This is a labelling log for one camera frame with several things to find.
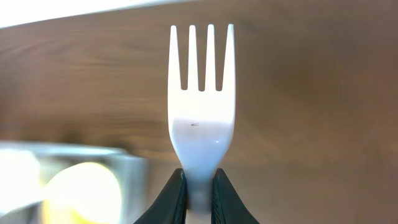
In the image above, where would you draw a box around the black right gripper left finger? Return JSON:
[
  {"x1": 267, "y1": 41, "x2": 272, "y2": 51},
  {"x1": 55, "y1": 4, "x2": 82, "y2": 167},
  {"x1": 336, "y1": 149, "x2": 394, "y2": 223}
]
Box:
[{"x1": 134, "y1": 168, "x2": 187, "y2": 224}]

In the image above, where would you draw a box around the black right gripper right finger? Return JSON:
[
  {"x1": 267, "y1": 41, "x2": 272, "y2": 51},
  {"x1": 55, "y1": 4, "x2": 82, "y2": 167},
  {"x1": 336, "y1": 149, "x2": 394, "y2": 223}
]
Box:
[{"x1": 211, "y1": 168, "x2": 259, "y2": 224}]

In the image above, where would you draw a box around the yellow plastic bowl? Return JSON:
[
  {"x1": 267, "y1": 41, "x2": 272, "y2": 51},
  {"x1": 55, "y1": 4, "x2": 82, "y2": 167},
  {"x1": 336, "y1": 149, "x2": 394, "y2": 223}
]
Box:
[{"x1": 40, "y1": 162, "x2": 122, "y2": 224}]

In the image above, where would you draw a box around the pink plastic fork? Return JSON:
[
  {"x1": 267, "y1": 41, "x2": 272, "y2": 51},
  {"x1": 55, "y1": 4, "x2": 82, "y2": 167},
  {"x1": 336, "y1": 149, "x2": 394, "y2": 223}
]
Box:
[{"x1": 167, "y1": 24, "x2": 236, "y2": 213}]

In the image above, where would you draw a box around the clear plastic storage box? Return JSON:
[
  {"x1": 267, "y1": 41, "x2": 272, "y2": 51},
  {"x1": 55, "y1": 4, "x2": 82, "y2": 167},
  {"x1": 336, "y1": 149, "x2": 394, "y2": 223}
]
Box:
[{"x1": 1, "y1": 141, "x2": 147, "y2": 223}]

